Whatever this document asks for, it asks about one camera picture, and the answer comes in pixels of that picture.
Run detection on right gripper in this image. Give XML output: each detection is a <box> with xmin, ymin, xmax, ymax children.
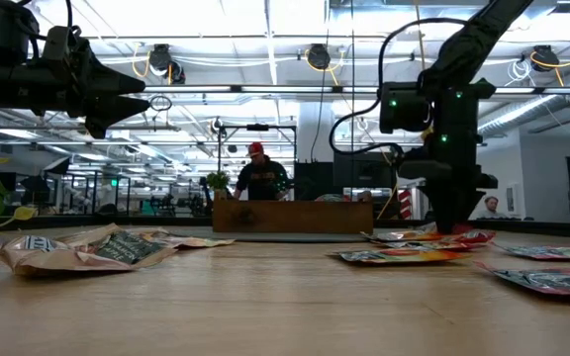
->
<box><xmin>416</xmin><ymin>142</ymin><xmax>499</xmax><ymax>234</ymax></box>

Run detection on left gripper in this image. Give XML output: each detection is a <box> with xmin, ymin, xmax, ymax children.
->
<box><xmin>42</xmin><ymin>37</ymin><xmax>151</xmax><ymax>140</ymax></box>

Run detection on person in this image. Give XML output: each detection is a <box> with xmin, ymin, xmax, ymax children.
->
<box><xmin>233</xmin><ymin>141</ymin><xmax>291</xmax><ymax>202</ymax></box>
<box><xmin>475</xmin><ymin>195</ymin><xmax>509</xmax><ymax>221</ymax></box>

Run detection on black monitor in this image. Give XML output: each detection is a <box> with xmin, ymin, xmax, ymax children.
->
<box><xmin>332</xmin><ymin>150</ymin><xmax>398</xmax><ymax>189</ymax></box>

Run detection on small potted plant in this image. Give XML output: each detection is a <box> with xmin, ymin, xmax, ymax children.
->
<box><xmin>205</xmin><ymin>170</ymin><xmax>232</xmax><ymax>202</ymax></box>

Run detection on wooden three-compartment box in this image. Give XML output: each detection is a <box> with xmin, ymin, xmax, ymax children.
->
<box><xmin>212</xmin><ymin>199</ymin><xmax>374</xmax><ymax>234</ymax></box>

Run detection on round grey woven placemat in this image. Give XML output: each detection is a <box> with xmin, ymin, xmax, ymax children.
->
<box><xmin>165</xmin><ymin>229</ymin><xmax>371</xmax><ymax>244</ymax></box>

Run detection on red white striped post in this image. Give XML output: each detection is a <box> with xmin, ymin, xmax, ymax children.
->
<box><xmin>397</xmin><ymin>189</ymin><xmax>414</xmax><ymax>221</ymax></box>

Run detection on black ceiling cable reel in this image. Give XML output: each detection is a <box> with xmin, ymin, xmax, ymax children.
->
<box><xmin>146</xmin><ymin>43</ymin><xmax>187</xmax><ymax>85</ymax></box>
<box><xmin>530</xmin><ymin>44</ymin><xmax>561</xmax><ymax>73</ymax></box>
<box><xmin>306</xmin><ymin>43</ymin><xmax>333</xmax><ymax>71</ymax></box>

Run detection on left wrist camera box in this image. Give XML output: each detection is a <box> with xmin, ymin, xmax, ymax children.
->
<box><xmin>42</xmin><ymin>25</ymin><xmax>71</xmax><ymax>63</ymax></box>

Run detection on silver air duct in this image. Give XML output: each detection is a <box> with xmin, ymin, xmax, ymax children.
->
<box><xmin>477</xmin><ymin>91</ymin><xmax>570</xmax><ymax>137</ymax></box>

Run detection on black metal stand frame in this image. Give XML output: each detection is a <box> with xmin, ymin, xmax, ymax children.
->
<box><xmin>217</xmin><ymin>123</ymin><xmax>298</xmax><ymax>174</ymax></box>

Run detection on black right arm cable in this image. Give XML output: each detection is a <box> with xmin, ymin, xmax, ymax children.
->
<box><xmin>328</xmin><ymin>17</ymin><xmax>467</xmax><ymax>155</ymax></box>

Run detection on yellow hanging cable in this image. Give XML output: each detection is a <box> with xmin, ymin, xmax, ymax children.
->
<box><xmin>412</xmin><ymin>0</ymin><xmax>428</xmax><ymax>73</ymax></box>

